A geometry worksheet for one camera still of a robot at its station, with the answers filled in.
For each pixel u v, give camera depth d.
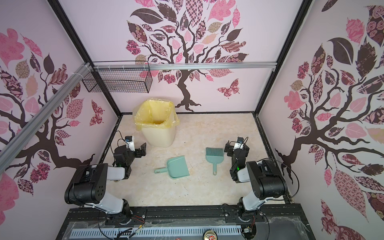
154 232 0.70
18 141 0.52
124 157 0.72
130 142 0.81
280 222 0.72
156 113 0.98
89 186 0.45
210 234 0.60
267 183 0.45
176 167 0.90
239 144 0.78
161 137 0.87
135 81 0.81
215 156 0.95
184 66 0.95
